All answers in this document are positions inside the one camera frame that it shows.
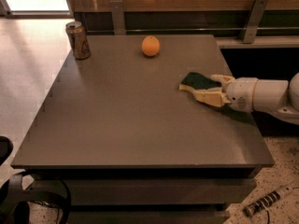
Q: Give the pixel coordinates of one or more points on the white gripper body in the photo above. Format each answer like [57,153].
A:
[241,94]

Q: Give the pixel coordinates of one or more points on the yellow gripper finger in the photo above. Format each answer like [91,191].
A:
[224,80]
[215,97]

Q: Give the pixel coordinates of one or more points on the green and yellow sponge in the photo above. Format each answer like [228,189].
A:
[197,82]

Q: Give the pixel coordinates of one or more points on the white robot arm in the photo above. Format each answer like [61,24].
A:
[274,98]

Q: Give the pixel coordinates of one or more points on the orange soda can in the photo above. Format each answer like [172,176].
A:
[78,40]

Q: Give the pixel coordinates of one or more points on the orange fruit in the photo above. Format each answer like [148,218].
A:
[150,46]

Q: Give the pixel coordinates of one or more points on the grey drawer cabinet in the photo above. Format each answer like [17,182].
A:
[132,147]

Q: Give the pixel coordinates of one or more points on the white power strip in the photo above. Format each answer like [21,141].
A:
[267,201]

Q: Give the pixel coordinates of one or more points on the black chair base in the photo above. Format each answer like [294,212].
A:
[14,206]

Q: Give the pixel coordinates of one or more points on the right metal bracket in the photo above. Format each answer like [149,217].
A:
[249,32]

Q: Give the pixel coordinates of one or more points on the metal bracket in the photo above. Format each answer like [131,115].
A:
[118,19]
[249,32]

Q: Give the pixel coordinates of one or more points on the left metal bracket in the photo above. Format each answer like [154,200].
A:
[118,19]

